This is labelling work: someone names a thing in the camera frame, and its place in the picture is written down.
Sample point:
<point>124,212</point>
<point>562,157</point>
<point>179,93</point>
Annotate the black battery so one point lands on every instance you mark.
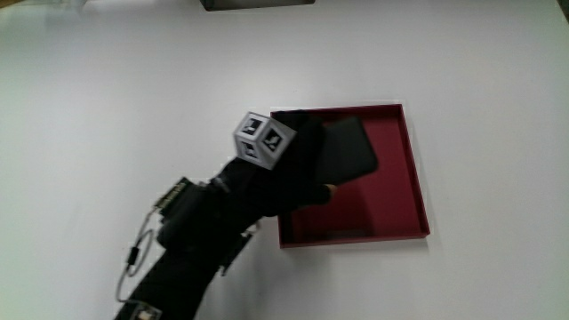
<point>347,151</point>

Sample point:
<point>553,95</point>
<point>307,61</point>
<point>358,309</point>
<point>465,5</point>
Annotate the person's left hand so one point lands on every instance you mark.
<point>284,186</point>

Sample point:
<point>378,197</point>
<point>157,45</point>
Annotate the red square plate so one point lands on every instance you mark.
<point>391,195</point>

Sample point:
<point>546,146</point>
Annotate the dark grey object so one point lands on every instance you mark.
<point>255,4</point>

